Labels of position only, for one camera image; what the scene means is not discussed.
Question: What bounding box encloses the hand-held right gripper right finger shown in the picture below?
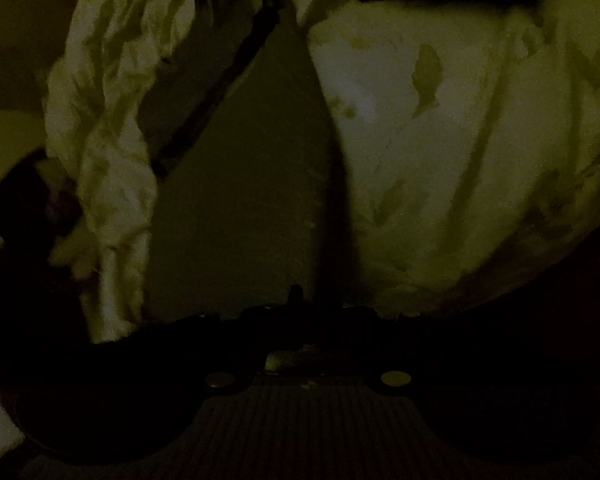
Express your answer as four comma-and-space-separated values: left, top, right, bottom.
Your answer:
302, 304, 508, 388

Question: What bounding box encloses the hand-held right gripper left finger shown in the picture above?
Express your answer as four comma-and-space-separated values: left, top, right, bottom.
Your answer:
87, 285, 305, 393

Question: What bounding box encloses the dark dotted garment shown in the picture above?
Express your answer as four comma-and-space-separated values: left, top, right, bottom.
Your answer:
142, 5, 355, 313

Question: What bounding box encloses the light printed blanket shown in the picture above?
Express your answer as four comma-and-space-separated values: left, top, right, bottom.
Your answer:
42, 0, 600, 346

